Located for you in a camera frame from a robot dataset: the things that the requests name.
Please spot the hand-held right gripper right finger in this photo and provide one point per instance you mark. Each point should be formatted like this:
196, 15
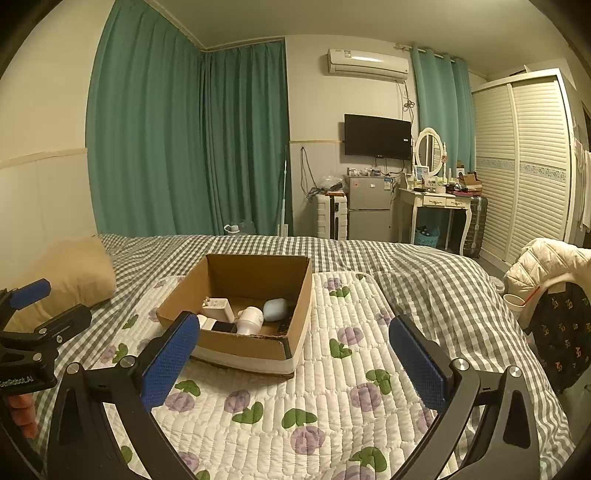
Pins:
418, 367

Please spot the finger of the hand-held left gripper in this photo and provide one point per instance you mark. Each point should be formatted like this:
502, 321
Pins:
27, 293
69, 323

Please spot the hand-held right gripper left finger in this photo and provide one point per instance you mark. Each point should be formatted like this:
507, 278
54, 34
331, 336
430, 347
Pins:
171, 364

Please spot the black charger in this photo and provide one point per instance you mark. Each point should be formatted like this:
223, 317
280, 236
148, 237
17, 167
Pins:
226, 326

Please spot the white charger with prongs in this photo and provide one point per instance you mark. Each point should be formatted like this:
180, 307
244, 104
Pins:
220, 310

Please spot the cardboard box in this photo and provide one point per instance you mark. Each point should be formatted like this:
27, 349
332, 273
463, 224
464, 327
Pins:
249, 350

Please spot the white plastic bottle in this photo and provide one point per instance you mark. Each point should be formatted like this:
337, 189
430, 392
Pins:
250, 319

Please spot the pale blue oval case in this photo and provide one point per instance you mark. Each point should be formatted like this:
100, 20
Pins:
276, 308

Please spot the person's left hand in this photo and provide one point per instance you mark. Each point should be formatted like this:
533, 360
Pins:
23, 417

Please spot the tan pillow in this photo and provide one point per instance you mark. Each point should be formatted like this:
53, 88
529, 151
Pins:
78, 272

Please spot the white floral quilted mat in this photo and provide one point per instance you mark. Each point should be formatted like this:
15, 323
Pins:
323, 406

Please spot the paper cup with straw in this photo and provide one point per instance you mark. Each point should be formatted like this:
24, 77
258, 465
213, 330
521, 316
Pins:
513, 301

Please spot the teal basket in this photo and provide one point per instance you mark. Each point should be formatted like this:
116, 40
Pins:
427, 237

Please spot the dark printed garment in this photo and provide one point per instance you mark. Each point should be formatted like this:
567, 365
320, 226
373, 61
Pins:
563, 337

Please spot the dark silver suitcase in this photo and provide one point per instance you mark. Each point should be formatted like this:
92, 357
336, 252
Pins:
475, 226

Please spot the silver small fridge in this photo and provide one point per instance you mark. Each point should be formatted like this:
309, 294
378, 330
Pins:
369, 207

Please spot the white dressing table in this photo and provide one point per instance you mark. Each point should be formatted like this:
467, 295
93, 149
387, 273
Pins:
434, 201

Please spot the white puffer jacket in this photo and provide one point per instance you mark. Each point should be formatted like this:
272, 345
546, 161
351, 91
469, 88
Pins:
549, 263

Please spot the white suitcase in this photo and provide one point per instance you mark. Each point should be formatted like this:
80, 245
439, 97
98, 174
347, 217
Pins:
330, 217

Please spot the white mop pole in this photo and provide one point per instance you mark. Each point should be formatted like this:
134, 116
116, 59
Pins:
284, 203

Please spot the wide green curtain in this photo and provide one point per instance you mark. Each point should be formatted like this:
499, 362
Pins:
147, 129

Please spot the clear plastic bag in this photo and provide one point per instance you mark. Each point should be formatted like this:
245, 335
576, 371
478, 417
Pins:
331, 182

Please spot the white oval vanity mirror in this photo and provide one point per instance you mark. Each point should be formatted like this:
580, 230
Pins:
428, 150

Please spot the white louvred wardrobe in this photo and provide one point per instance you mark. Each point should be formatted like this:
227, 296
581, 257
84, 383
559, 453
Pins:
531, 161

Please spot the green corner curtain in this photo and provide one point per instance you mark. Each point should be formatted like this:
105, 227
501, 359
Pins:
244, 138

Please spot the hanging white towels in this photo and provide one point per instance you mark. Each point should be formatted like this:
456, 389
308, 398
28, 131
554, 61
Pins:
582, 184

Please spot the narrow light green curtain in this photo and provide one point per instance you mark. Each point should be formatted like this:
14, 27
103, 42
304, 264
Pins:
443, 110

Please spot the white air conditioner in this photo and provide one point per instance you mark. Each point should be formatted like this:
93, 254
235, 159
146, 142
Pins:
367, 64

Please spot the small photo frame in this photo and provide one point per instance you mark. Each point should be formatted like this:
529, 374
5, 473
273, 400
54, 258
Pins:
420, 173

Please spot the black wall television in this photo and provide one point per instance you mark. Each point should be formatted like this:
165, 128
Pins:
376, 136

